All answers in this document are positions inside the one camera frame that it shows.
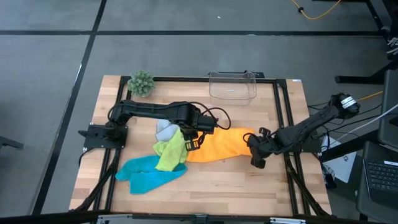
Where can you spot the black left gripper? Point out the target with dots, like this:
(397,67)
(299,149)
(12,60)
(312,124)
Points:
(203,124)

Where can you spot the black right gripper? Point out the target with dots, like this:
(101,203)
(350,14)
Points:
(261,146)

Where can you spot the lime green microfiber towel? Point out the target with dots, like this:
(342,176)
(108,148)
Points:
(171,152)

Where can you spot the orange microfiber towel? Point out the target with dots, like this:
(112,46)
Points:
(224,144)

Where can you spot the teal microfiber towel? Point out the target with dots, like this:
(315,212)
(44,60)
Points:
(146,177)

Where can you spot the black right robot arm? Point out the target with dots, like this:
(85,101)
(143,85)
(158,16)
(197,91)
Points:
(311,124)

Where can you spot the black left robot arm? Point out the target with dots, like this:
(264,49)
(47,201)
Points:
(149,110)

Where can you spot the grey microfiber towel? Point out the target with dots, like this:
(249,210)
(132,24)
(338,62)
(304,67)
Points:
(164,132)

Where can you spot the clear plastic bin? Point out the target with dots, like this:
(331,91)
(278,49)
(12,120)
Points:
(233,88)

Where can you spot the potted artificial green plant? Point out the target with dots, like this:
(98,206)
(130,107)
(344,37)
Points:
(141,83)

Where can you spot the white laptop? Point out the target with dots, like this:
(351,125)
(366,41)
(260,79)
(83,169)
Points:
(342,165)

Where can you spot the black desk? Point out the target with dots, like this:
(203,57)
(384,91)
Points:
(357,80)

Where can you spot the dark grey laptop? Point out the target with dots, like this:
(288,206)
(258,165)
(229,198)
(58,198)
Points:
(382,177)

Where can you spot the dark grey monitor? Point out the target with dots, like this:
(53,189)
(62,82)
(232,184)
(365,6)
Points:
(390,109)

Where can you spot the black stand foot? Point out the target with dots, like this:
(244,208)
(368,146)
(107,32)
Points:
(9,143)

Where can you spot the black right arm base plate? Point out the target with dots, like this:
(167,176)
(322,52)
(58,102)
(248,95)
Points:
(311,147)

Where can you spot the silver metal bracket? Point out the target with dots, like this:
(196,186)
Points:
(286,221)
(115,219)

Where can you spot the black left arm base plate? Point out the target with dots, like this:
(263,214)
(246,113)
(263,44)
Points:
(99,137)

